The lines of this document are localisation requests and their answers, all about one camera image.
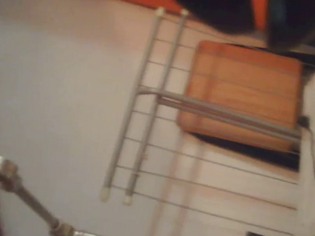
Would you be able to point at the grey metal drying rack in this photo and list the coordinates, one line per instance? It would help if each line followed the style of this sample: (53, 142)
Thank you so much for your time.
(137, 92)

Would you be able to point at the wooden board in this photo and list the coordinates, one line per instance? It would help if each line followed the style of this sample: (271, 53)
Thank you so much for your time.
(246, 77)

